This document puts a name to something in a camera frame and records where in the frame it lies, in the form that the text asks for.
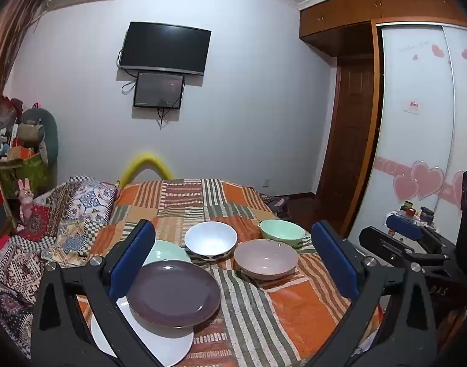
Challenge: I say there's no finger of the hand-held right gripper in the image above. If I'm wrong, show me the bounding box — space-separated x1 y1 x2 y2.
359 226 455 273
385 213 456 255

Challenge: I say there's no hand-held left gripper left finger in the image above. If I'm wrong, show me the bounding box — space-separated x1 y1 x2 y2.
30 220 167 367

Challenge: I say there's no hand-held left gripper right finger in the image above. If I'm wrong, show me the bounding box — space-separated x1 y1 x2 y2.
305 220 437 367

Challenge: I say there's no green plate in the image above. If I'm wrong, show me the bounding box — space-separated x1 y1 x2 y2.
142 239 192 270

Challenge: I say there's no green bowl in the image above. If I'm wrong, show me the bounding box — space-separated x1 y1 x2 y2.
259 219 306 253

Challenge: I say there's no white bowl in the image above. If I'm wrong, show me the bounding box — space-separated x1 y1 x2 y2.
184 222 238 262

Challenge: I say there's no purple plate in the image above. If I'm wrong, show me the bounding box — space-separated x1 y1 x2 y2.
126 260 222 329

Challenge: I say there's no pink bowl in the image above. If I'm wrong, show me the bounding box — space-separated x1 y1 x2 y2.
233 239 299 280

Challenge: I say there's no patterned patchwork blanket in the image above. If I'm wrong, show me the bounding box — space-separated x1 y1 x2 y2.
0 176 121 352

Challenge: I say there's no dark cloth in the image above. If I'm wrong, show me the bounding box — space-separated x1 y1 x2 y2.
261 194 290 213

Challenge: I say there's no white plate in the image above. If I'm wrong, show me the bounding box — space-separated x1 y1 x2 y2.
90 294 195 367

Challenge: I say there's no striped orange tablecloth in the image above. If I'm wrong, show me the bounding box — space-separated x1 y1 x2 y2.
76 178 383 367

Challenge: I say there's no white heart-print sliding door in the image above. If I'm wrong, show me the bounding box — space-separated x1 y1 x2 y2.
350 25 456 238
443 27 467 215

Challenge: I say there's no yellow chair back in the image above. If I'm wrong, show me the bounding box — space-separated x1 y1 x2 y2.
119 151 173 188

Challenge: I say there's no wooden door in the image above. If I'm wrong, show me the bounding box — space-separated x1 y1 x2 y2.
317 55 376 200

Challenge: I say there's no pink rabbit toy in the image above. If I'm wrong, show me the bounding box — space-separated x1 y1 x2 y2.
17 179 35 219

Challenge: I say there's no green storage box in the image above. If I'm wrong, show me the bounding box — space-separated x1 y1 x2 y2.
0 152 53 199

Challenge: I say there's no grey stuffed toy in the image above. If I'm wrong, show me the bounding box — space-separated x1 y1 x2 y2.
21 107 59 169

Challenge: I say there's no small black monitor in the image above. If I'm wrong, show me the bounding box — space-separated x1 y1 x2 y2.
133 72 185 109

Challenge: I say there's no pile of assorted clutter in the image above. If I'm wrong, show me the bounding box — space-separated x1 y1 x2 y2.
0 95 46 161

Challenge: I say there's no wooden overhead cabinet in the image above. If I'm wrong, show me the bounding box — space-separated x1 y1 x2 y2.
299 0 467 48

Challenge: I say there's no brown curtain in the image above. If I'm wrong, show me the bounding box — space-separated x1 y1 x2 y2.
0 0 46 123

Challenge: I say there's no black wall television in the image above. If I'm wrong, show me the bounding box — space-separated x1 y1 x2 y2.
118 21 212 75

